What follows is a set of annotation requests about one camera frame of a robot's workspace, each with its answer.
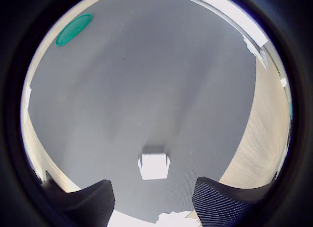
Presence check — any dark grey mat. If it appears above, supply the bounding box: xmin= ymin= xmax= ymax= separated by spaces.
xmin=25 ymin=0 xmax=258 ymax=224

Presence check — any small white plastic terminal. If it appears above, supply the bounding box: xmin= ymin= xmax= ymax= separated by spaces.
xmin=137 ymin=152 xmax=171 ymax=181

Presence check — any round green lid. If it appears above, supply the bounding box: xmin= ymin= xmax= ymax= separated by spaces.
xmin=55 ymin=12 xmax=93 ymax=47

